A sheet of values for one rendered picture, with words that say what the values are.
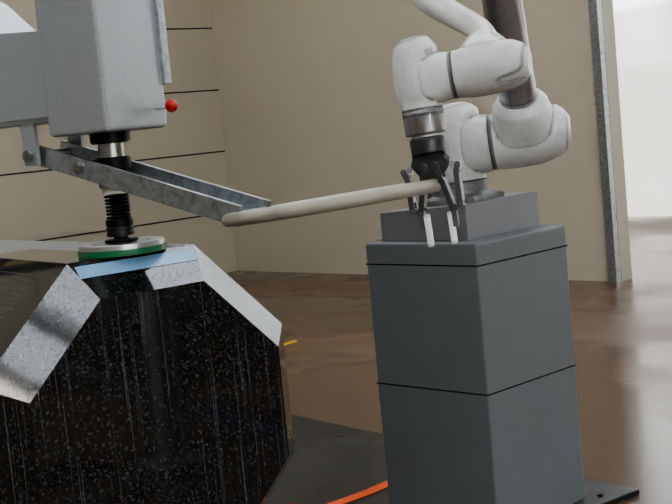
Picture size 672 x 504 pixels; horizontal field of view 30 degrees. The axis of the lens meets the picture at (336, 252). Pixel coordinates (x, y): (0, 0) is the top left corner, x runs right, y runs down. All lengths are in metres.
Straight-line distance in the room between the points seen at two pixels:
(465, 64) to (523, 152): 0.82
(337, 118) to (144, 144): 1.56
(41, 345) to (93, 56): 0.69
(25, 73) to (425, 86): 1.07
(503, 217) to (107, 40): 1.16
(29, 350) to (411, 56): 1.10
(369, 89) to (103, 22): 6.17
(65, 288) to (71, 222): 6.48
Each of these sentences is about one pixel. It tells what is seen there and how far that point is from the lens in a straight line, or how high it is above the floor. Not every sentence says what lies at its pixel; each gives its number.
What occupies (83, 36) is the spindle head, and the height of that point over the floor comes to 1.40.
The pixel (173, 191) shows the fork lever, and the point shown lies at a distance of 2.96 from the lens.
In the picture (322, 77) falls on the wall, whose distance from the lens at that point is 9.46.
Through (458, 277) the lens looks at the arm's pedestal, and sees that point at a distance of 3.30.
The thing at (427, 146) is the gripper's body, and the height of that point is 1.07.
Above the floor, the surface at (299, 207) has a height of 0.98.
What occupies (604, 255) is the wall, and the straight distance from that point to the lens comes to 7.99.
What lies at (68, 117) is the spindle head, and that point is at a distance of 3.11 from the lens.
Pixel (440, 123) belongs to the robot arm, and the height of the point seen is 1.12.
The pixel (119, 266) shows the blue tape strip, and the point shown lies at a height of 0.85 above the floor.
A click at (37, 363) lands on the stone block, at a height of 0.66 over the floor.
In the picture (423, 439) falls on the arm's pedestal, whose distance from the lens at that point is 3.50.
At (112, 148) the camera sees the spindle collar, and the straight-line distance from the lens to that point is 3.13.
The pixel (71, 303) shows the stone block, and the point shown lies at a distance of 3.00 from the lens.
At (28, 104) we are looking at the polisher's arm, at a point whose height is 1.26.
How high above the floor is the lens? 1.14
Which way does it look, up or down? 6 degrees down
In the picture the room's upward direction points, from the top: 5 degrees counter-clockwise
